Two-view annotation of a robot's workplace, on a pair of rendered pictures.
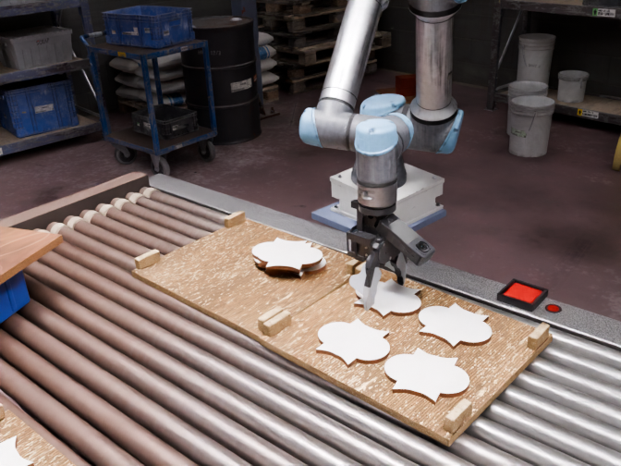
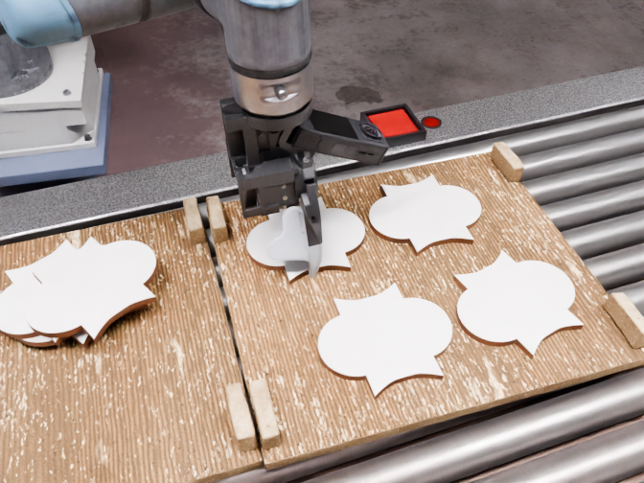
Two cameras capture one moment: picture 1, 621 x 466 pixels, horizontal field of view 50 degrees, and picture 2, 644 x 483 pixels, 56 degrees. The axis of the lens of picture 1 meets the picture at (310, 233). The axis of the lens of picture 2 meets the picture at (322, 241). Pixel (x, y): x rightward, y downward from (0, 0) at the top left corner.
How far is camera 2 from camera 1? 94 cm
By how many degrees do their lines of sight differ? 51
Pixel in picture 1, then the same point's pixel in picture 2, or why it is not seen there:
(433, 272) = not seen: hidden behind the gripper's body
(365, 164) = (280, 28)
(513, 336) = (479, 179)
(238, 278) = (42, 398)
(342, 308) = (280, 301)
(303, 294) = (195, 328)
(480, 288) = not seen: hidden behind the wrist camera
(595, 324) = (483, 114)
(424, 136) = not seen: outside the picture
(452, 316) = (409, 204)
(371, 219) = (275, 134)
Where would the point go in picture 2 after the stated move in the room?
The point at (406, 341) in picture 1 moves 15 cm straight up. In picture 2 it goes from (421, 278) to (440, 177)
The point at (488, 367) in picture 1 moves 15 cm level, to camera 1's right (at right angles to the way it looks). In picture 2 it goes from (528, 235) to (561, 166)
